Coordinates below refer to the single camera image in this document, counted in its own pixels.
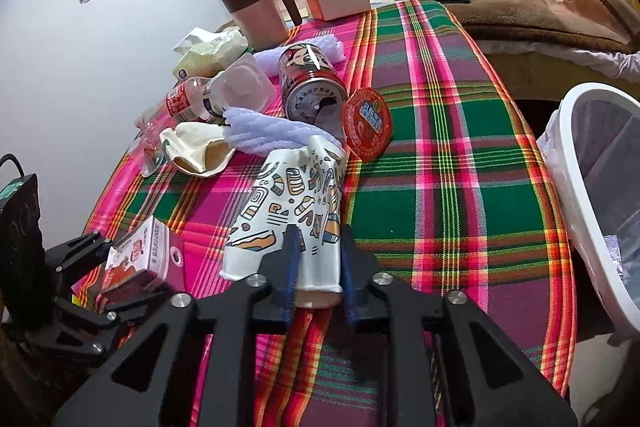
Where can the patterned paper cup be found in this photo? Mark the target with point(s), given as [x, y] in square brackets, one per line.
[301, 187]

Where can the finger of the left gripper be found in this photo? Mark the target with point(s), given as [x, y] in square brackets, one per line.
[89, 333]
[77, 257]

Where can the red foil lid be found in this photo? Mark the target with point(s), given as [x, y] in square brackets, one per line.
[367, 124]

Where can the tissue pack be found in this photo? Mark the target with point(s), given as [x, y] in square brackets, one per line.
[204, 53]

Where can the white trash bin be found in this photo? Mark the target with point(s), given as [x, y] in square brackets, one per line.
[591, 150]

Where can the red white snack box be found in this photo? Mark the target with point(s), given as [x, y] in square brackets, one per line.
[139, 262]

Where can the purple milk carton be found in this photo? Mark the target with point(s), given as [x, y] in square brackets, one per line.
[613, 245]

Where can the plaid pink green tablecloth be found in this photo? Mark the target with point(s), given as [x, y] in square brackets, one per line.
[460, 199]

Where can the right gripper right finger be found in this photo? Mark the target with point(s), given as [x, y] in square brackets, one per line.
[445, 359]

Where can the red drink can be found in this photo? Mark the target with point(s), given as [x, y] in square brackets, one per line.
[306, 89]

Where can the clear plastic bottle red label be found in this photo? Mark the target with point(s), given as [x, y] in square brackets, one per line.
[183, 103]

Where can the bed with brown blanket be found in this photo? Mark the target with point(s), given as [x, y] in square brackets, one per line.
[600, 34]

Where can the brown white travel mug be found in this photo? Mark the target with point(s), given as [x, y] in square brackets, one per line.
[261, 22]

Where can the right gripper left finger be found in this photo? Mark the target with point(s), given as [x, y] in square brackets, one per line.
[194, 360]

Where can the beige paper bag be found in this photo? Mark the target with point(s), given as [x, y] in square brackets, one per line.
[197, 149]

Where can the clear plastic cup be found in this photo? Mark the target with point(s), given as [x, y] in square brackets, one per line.
[147, 151]

